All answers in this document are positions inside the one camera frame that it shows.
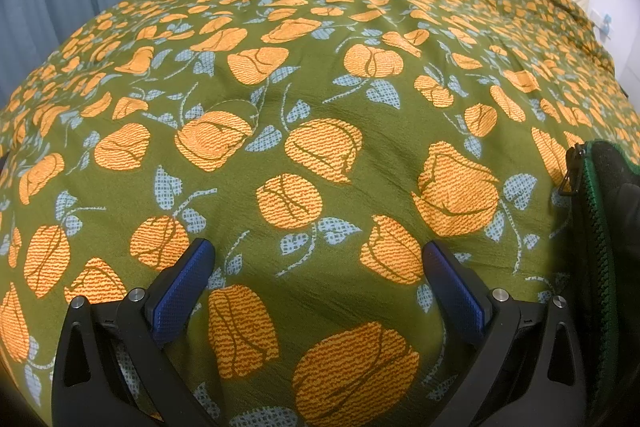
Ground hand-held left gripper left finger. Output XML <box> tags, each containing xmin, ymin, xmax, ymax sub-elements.
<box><xmin>51</xmin><ymin>237</ymin><xmax>217</xmax><ymax>427</ymax></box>

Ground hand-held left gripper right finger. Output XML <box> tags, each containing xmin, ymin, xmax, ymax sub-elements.
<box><xmin>422</xmin><ymin>240</ymin><xmax>589</xmax><ymax>427</ymax></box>

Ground black puffer jacket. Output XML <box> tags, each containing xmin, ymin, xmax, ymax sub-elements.
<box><xmin>552</xmin><ymin>139</ymin><xmax>640</xmax><ymax>427</ymax></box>

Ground green orange floral blanket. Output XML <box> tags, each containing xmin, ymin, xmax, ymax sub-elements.
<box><xmin>0</xmin><ymin>0</ymin><xmax>632</xmax><ymax>427</ymax></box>

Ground white wall socket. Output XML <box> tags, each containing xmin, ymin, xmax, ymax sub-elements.
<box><xmin>590</xmin><ymin>9</ymin><xmax>617</xmax><ymax>38</ymax></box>

